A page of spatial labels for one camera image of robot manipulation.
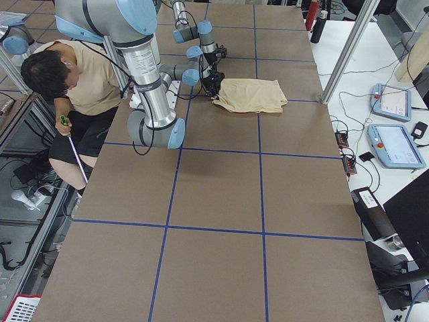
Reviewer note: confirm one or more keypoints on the beige long sleeve graphic shirt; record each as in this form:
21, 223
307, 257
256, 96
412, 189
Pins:
246, 95

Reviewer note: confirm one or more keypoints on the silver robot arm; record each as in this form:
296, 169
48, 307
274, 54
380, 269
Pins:
131, 26
187, 29

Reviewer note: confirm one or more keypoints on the red bottle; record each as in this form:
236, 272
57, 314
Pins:
311, 15

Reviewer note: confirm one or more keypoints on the black water bottle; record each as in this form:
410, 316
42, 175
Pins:
318, 26

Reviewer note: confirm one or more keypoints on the seated person in beige shirt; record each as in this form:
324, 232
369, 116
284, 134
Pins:
81, 83

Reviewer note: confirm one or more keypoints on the orange black electronics box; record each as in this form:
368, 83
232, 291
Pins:
342, 139

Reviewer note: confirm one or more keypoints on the blue teach pendant far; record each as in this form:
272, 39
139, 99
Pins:
392, 102

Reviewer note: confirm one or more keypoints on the blue teach pendant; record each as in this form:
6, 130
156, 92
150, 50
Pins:
394, 147
392, 102

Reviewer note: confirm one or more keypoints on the blue teach pendant near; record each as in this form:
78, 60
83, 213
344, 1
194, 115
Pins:
394, 147

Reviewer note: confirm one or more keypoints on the brown paper roll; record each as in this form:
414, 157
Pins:
372, 214

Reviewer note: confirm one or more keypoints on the black power adapter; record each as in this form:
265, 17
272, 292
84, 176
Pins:
419, 130

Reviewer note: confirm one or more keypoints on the black monitor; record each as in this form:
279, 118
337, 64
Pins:
408, 212

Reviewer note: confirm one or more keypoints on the red white plastic basket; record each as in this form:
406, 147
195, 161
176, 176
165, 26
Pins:
22, 308

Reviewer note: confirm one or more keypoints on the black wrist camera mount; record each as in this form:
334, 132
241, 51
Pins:
221, 52

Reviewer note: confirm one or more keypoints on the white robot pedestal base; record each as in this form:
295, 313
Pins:
171, 86

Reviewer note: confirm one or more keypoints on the green handled pink stick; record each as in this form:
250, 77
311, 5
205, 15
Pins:
64, 122

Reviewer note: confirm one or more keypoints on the aluminium frame post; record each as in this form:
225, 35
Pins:
359, 27

